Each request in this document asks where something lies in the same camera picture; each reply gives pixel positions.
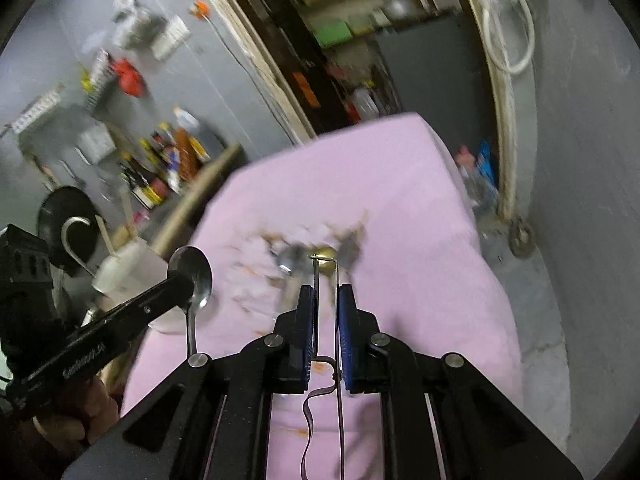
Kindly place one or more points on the brass spoon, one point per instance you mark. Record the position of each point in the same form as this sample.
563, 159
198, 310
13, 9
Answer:
324, 259

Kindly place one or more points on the black wok pan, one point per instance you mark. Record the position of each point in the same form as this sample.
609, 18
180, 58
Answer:
60, 205

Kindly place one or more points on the wall socket plate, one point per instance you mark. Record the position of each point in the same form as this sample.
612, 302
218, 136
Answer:
174, 34

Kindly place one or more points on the white wall basket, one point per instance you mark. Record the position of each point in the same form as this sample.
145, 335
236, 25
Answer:
39, 111

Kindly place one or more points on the orange spice bag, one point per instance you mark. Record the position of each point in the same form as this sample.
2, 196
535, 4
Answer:
188, 161

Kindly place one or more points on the large oil jug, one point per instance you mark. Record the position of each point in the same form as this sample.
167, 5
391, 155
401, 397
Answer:
206, 144

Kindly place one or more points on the grey wall shelf rack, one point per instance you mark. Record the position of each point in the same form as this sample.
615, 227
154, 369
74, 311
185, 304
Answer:
98, 80

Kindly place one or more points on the white plastic utensil caddy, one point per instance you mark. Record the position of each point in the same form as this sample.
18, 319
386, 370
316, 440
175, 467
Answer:
133, 269

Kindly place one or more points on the red plastic bag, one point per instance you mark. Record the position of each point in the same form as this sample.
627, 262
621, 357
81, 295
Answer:
128, 78

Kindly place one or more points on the white wall box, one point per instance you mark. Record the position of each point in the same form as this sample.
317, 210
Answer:
96, 143

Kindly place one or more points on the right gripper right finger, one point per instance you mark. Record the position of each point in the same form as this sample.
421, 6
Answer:
441, 417

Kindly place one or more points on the hanging bag of dried goods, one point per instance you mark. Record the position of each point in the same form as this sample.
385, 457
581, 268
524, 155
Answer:
136, 25

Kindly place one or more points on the wooden chopstick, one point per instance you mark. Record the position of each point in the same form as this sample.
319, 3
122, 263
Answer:
105, 235

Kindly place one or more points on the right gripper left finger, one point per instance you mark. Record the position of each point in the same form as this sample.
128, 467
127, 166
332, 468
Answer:
210, 418

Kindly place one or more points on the left hand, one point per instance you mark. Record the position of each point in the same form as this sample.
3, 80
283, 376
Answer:
79, 419

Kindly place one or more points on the orange wall hook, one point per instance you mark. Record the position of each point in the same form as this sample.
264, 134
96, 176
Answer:
200, 10

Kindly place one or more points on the chrome faucet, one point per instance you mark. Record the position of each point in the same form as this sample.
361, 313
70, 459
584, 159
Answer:
71, 242

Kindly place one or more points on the dark metal knife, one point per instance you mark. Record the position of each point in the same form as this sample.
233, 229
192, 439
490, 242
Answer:
294, 263

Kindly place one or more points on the pink floral table cloth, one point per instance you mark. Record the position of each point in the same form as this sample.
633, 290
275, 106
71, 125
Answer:
389, 199

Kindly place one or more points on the grey metal cabinet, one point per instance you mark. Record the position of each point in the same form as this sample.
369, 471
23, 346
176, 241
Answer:
439, 71

